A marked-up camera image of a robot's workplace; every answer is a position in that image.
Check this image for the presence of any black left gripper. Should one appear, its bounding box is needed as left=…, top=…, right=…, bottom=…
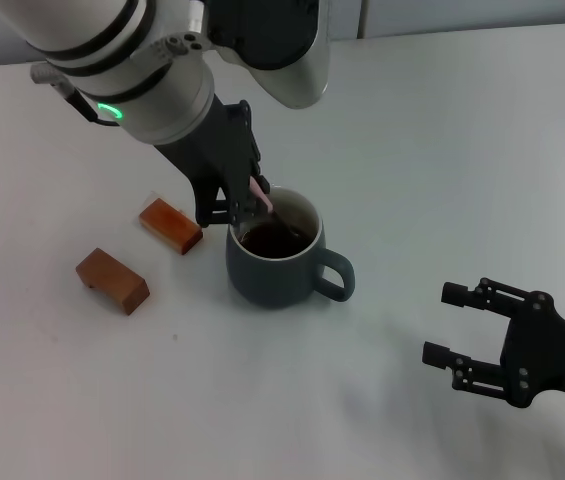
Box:
left=154, top=97, right=270, bottom=229

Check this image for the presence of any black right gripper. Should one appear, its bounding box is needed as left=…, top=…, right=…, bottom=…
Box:
left=421, top=278, right=565, bottom=409

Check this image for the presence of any pink handled metal spoon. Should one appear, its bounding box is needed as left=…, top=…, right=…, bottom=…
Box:
left=249, top=177, right=309, bottom=242

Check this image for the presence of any grey ceramic coffee cup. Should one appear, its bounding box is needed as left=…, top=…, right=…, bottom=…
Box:
left=225, top=185, right=357, bottom=310

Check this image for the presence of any glossy brown wooden block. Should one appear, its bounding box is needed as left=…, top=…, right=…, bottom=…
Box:
left=138, top=197, right=204, bottom=256

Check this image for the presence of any matte brown wooden block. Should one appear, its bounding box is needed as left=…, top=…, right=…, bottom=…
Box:
left=75, top=247, right=151, bottom=317

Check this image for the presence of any white black wrist camera housing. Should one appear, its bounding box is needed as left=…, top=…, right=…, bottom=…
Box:
left=205, top=0, right=334, bottom=110

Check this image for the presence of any left wrist cable with connector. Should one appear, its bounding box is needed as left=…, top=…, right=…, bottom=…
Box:
left=29, top=62, right=119, bottom=127

